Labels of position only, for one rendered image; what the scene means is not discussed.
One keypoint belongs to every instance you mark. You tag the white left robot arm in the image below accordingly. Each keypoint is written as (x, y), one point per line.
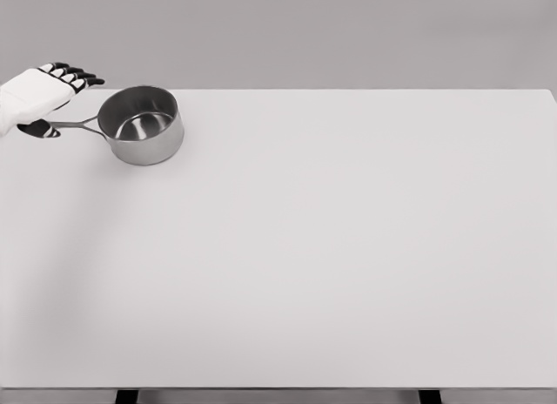
(5, 116)

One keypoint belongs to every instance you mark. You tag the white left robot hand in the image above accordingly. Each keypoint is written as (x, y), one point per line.
(37, 95)

